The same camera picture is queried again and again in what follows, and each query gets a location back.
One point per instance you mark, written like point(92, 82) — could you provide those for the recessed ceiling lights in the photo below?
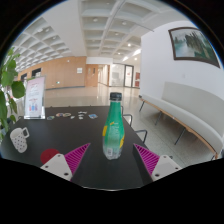
point(95, 20)

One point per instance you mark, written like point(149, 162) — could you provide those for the white polka-dot mug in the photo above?
point(18, 140)

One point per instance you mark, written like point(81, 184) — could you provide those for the blue sticker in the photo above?
point(93, 116)

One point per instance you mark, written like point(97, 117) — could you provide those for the green leafy potted plant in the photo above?
point(7, 78)

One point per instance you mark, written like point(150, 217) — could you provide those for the round greenish sticker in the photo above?
point(50, 117)

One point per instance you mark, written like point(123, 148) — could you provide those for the green plastic drink bottle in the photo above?
point(113, 133)

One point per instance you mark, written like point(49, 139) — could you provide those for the flat round red coaster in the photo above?
point(47, 155)

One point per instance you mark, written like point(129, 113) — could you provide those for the framed landscape painting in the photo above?
point(191, 45)

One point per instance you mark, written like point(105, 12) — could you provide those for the long white bench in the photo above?
point(196, 110)

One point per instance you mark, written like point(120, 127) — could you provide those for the round reddish sticker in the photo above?
point(59, 115)

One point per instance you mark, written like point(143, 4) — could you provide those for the black metal-frame chair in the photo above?
point(128, 115)
point(145, 131)

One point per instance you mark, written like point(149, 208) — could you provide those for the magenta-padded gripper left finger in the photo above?
point(58, 165)

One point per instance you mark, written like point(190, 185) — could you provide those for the round yellowish sticker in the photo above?
point(66, 114)

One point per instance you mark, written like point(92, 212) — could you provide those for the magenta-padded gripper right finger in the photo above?
point(163, 166)

